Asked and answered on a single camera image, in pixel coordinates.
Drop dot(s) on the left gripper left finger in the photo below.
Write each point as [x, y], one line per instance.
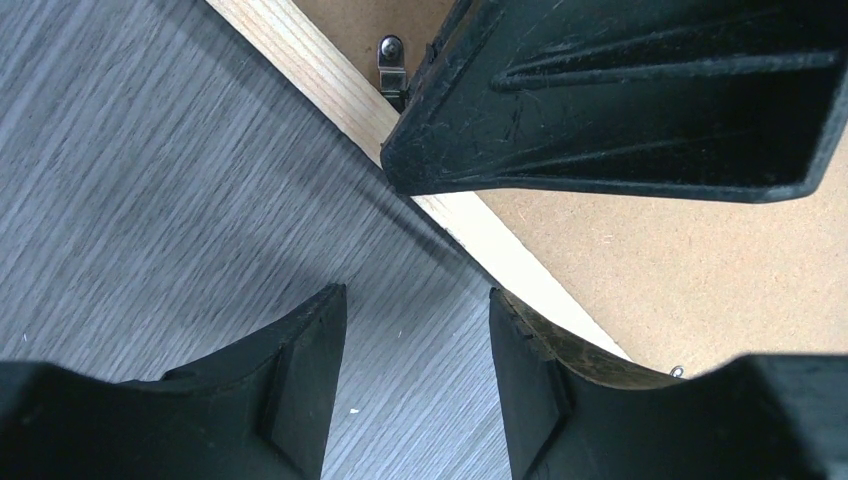
[259, 408]

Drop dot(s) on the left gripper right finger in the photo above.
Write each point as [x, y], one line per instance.
[572, 410]

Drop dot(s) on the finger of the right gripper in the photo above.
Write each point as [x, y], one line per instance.
[734, 101]

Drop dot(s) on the brown backing board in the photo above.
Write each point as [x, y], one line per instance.
[690, 283]

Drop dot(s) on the wooden picture frame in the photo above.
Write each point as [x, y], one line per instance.
[299, 50]

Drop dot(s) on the metal frame turn clip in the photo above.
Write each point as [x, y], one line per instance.
[392, 73]

